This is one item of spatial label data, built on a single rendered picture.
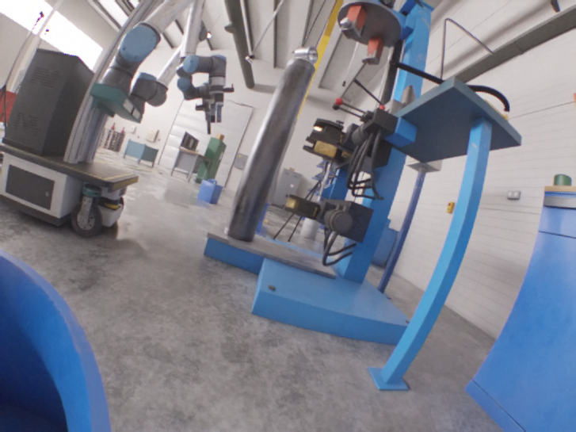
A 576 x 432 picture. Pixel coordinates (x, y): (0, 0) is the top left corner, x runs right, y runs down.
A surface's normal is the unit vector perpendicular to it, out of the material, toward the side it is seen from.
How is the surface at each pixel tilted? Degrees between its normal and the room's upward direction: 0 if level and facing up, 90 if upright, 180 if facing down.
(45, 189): 90
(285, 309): 90
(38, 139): 90
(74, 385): 63
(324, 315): 90
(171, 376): 0
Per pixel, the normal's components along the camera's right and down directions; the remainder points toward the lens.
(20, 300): 0.25, -0.34
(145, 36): 0.68, 0.38
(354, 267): 0.05, 0.09
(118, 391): 0.33, -0.94
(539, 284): -0.94, -0.33
